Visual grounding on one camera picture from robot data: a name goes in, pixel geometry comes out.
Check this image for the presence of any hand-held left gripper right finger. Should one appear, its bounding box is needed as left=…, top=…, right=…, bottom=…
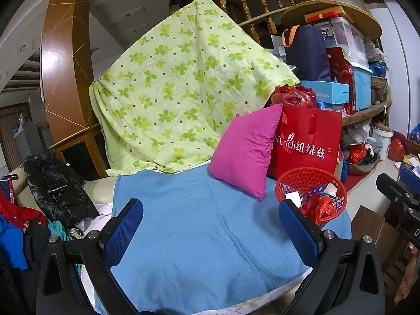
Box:
left=278, top=199, right=386, bottom=315

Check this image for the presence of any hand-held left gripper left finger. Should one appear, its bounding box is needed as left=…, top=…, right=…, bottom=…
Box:
left=35, top=198, right=145, bottom=315

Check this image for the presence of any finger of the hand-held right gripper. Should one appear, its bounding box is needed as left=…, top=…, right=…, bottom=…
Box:
left=376, top=173, right=412, bottom=206

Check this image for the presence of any white paper wrapper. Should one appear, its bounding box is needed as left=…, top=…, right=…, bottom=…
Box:
left=285, top=191, right=301, bottom=208

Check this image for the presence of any red plastic wrapper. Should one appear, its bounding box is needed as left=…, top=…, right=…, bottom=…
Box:
left=300, top=194, right=336, bottom=227

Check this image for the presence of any red plastic basket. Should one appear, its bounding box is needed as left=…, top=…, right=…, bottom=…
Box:
left=276, top=167, right=348, bottom=228

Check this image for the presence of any person's right hand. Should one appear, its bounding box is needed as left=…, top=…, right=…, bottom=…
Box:
left=393, top=246, right=420, bottom=305

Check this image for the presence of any black plastic bag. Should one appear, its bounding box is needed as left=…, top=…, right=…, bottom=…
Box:
left=361, top=149, right=378, bottom=165

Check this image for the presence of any metal bowl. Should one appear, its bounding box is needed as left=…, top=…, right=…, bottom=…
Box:
left=344, top=151, right=380, bottom=176

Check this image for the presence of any red floor mat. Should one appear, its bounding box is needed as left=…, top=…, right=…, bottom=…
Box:
left=344, top=172, right=365, bottom=192

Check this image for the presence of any red sack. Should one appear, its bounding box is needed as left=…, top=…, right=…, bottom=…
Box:
left=388, top=130, right=411, bottom=161

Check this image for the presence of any brown wooden stool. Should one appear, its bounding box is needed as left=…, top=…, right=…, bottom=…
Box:
left=350, top=205, right=411, bottom=299

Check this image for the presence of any white bucket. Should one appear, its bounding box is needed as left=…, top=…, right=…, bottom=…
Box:
left=372, top=126, right=393, bottom=161

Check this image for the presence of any small red plastic bag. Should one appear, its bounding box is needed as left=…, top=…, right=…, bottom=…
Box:
left=348, top=144, right=368, bottom=164

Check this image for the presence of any cream leather sofa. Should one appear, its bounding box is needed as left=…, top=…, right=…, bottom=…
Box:
left=15, top=166, right=115, bottom=217

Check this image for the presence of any white plastic bag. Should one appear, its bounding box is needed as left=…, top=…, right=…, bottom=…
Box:
left=343, top=123, right=373, bottom=145

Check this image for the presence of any light blue blanket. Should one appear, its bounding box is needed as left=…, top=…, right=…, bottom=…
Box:
left=93, top=162, right=352, bottom=314

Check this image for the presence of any wooden table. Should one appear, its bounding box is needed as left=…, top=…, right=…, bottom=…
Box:
left=341, top=99, right=393, bottom=128

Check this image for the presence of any black glossy jacket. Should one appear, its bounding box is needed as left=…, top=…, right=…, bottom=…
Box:
left=24, top=153, right=99, bottom=229

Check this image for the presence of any red tote bag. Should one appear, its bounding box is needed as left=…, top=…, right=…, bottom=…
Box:
left=266, top=103, right=342, bottom=180

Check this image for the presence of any pink pillow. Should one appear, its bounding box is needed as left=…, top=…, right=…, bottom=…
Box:
left=209, top=103, right=283, bottom=201

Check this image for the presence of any blue storage bin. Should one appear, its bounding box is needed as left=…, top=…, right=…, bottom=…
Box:
left=349, top=61, right=373, bottom=111

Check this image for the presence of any light blue cardboard box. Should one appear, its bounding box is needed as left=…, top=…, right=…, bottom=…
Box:
left=300, top=80, right=350, bottom=103

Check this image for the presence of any pile of clothes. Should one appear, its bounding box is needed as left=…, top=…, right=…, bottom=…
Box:
left=0, top=177, right=109, bottom=315

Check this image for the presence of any red gift box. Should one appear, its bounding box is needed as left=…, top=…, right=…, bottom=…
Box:
left=326, top=46, right=356, bottom=115

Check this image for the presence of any grey cabinet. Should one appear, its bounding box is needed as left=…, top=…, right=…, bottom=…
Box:
left=13, top=115, right=53, bottom=161

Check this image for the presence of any green clover print blanket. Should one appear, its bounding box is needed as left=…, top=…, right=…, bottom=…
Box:
left=88, top=0, right=301, bottom=176

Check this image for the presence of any clear plastic storage box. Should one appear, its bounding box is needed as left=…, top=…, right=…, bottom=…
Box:
left=312, top=16, right=370, bottom=68

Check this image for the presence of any wooden pillar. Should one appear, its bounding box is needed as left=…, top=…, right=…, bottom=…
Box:
left=40, top=0, right=110, bottom=179

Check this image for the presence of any round wooden tabletop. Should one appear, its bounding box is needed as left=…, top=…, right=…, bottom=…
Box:
left=281, top=5, right=383, bottom=40

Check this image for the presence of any red flat box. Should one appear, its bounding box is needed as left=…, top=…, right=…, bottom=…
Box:
left=304, top=11, right=338, bottom=23

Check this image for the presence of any wooden stair railing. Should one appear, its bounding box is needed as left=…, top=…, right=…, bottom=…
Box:
left=171, top=0, right=329, bottom=45

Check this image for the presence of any navy bag with orange handles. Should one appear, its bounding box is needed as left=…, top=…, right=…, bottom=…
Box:
left=281, top=24, right=332, bottom=82

